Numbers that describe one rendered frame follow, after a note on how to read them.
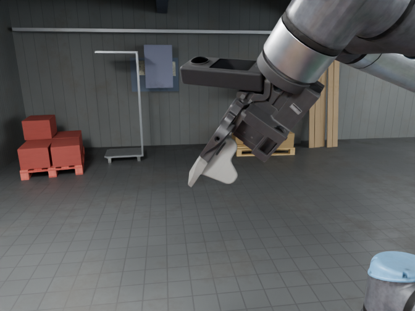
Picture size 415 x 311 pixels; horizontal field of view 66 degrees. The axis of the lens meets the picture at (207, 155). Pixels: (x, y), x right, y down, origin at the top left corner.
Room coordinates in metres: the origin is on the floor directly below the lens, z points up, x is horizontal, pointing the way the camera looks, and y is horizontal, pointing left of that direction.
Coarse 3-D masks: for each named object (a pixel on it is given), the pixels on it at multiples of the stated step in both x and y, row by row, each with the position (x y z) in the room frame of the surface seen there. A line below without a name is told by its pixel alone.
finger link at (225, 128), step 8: (224, 120) 0.41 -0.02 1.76; (232, 120) 0.41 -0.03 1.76; (224, 128) 0.40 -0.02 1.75; (232, 128) 0.40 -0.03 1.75; (216, 136) 0.41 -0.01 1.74; (224, 136) 0.40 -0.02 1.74; (208, 144) 0.41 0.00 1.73; (216, 144) 0.40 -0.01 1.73; (208, 152) 0.41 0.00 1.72; (208, 160) 0.41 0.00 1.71
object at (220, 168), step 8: (232, 144) 0.42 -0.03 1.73; (216, 152) 0.42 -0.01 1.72; (224, 152) 0.42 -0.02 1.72; (232, 152) 0.42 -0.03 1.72; (200, 160) 0.41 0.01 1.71; (216, 160) 0.42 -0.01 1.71; (224, 160) 0.42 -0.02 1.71; (192, 168) 0.43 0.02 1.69; (200, 168) 0.42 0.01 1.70; (208, 168) 0.42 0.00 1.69; (216, 168) 0.42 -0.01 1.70; (224, 168) 0.42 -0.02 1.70; (232, 168) 0.41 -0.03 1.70; (192, 176) 0.42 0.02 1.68; (208, 176) 0.42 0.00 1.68; (216, 176) 0.42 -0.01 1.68; (224, 176) 0.41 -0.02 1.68; (232, 176) 0.41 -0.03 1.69; (192, 184) 0.43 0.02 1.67
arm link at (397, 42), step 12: (408, 12) 0.33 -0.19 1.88; (396, 24) 0.34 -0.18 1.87; (408, 24) 0.34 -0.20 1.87; (384, 36) 0.35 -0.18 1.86; (396, 36) 0.35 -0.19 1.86; (408, 36) 0.35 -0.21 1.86; (348, 48) 0.43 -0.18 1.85; (360, 48) 0.42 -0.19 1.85; (372, 48) 0.40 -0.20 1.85; (384, 48) 0.39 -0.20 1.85; (396, 48) 0.37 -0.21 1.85; (408, 48) 0.37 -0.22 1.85
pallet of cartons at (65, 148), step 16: (32, 128) 5.56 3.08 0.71; (48, 128) 5.63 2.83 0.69; (32, 144) 5.21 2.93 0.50; (48, 144) 5.21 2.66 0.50; (64, 144) 5.21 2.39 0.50; (80, 144) 5.83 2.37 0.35; (32, 160) 4.96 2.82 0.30; (48, 160) 5.02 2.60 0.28; (64, 160) 5.09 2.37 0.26; (80, 160) 5.18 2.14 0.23
